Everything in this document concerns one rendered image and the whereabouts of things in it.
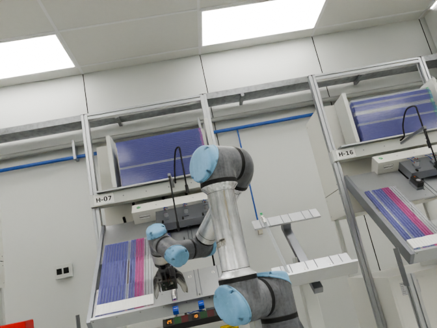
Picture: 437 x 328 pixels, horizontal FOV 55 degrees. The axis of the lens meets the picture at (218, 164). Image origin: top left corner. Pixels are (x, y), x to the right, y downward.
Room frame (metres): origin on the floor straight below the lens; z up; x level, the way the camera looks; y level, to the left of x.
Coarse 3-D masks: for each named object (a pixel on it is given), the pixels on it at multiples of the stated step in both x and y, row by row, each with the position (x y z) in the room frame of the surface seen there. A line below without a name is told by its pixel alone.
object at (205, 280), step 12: (192, 276) 2.00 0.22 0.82; (204, 276) 1.99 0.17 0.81; (216, 276) 1.99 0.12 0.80; (180, 288) 1.95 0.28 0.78; (192, 288) 1.94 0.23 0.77; (204, 288) 1.94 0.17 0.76; (216, 288) 1.93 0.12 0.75; (96, 300) 1.94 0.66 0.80; (156, 300) 1.91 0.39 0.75; (168, 300) 1.90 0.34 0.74
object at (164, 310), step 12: (180, 300) 1.87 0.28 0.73; (192, 300) 1.87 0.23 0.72; (204, 300) 1.89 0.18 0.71; (120, 312) 1.85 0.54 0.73; (132, 312) 1.85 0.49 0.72; (144, 312) 1.86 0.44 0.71; (156, 312) 1.88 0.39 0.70; (168, 312) 1.89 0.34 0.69; (180, 312) 1.90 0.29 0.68; (96, 324) 1.85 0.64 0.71; (108, 324) 1.86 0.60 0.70; (120, 324) 1.88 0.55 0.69
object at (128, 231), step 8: (120, 224) 2.37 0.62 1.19; (128, 224) 2.36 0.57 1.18; (144, 224) 2.35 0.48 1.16; (152, 224) 2.34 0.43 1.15; (200, 224) 2.29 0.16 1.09; (112, 232) 2.32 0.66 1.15; (120, 232) 2.31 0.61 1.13; (128, 232) 2.30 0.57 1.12; (136, 232) 2.29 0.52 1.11; (144, 232) 2.29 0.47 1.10; (168, 232) 2.27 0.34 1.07; (176, 232) 2.26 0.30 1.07; (184, 232) 2.25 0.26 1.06; (192, 232) 2.24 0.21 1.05; (104, 240) 2.27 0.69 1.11; (112, 240) 2.26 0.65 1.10; (120, 240) 2.25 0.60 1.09; (128, 240) 2.25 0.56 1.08; (176, 240) 2.21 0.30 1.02; (104, 248) 2.22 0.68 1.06
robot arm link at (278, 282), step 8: (264, 272) 1.32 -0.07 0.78; (272, 272) 1.32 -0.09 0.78; (280, 272) 1.32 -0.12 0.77; (264, 280) 1.30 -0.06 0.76; (272, 280) 1.31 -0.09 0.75; (280, 280) 1.32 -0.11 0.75; (288, 280) 1.34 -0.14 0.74; (272, 288) 1.29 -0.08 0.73; (280, 288) 1.31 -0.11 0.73; (288, 288) 1.33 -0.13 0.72; (272, 296) 1.28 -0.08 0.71; (280, 296) 1.31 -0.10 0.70; (288, 296) 1.33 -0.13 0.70; (272, 304) 1.28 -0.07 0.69; (280, 304) 1.31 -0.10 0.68; (288, 304) 1.32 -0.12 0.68; (272, 312) 1.31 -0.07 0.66; (280, 312) 1.31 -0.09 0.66; (288, 312) 1.32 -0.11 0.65
